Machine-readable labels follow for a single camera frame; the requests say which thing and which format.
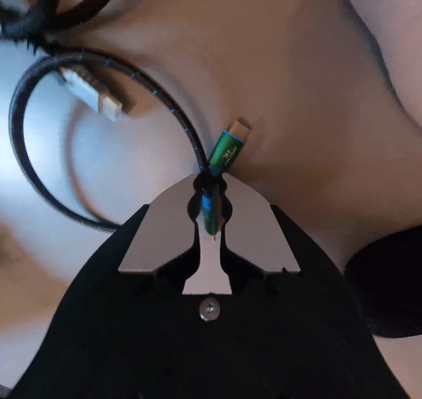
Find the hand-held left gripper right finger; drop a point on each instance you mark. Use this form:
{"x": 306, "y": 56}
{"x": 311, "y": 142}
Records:
{"x": 257, "y": 237}

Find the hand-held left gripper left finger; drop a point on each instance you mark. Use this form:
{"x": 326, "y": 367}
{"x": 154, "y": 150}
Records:
{"x": 161, "y": 240}

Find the black mesh cushion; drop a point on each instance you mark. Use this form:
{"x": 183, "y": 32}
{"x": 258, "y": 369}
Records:
{"x": 389, "y": 283}

